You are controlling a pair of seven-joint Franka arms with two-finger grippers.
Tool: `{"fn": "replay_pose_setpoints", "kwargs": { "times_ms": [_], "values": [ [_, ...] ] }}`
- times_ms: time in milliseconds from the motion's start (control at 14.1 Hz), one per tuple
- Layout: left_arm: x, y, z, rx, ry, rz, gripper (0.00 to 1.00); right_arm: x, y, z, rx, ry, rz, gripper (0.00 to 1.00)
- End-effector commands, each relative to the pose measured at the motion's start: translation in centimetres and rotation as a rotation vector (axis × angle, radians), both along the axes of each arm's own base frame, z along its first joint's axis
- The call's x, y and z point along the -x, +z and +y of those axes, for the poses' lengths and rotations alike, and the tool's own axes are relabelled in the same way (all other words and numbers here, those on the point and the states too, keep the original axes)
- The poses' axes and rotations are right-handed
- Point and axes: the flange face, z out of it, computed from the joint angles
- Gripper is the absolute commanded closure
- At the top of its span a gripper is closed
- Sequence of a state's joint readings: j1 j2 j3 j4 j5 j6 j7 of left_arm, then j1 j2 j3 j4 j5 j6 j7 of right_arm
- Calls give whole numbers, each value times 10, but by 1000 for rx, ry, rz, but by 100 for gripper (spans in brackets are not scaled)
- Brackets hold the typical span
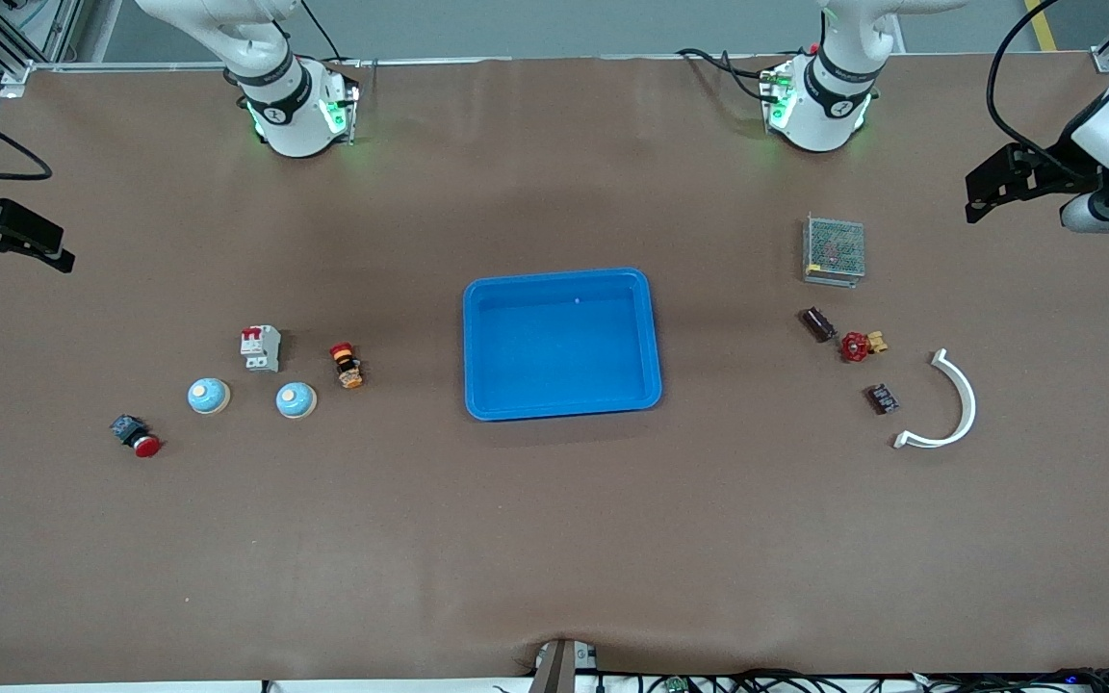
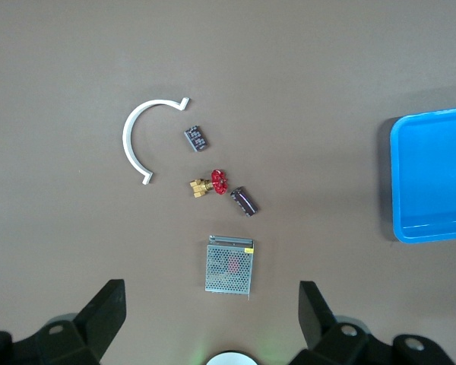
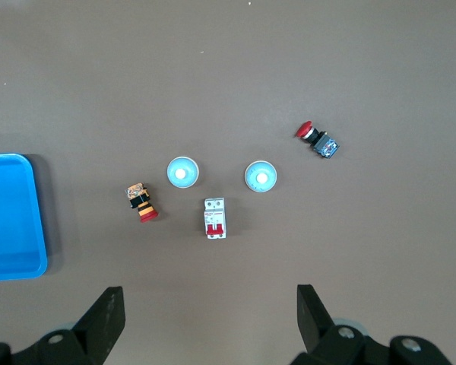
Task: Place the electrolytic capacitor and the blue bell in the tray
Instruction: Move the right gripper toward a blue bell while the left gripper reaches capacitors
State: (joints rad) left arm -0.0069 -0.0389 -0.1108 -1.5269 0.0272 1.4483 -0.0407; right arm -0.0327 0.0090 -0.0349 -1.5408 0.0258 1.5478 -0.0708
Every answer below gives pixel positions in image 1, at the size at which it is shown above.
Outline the metal mesh power supply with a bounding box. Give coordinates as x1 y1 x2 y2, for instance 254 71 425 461
802 215 866 288

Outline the blue plastic tray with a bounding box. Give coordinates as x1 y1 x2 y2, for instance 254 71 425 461
462 268 663 423

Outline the brown table mat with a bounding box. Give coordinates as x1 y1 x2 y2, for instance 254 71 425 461
0 54 1109 686

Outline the red push button switch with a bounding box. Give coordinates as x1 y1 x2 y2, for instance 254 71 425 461
110 414 163 458

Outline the black cable at right base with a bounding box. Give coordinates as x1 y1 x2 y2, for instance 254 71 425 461
299 0 363 68

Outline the metal table edge bracket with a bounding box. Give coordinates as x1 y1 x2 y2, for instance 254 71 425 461
529 638 600 693

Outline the white red circuit breaker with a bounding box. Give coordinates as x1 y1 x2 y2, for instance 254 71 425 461
240 325 283 373

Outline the blue bell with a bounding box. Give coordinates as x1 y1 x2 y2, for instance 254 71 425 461
275 381 318 421
187 376 231 416

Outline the black cable at base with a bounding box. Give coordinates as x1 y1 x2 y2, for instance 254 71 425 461
299 0 363 68
677 47 779 103

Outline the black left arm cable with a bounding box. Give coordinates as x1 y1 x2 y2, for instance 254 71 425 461
986 0 1068 157

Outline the red handle brass valve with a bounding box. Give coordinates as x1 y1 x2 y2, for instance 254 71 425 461
839 330 889 364

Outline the black cable at left base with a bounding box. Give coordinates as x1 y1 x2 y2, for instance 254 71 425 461
677 47 779 103

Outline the orange red emergency stop switch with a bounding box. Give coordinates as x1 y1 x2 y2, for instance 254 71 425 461
329 342 365 390

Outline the black cable bundle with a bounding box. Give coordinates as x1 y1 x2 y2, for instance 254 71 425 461
603 668 1109 693

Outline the white curved plastic piece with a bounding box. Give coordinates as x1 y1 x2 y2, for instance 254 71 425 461
892 348 978 450

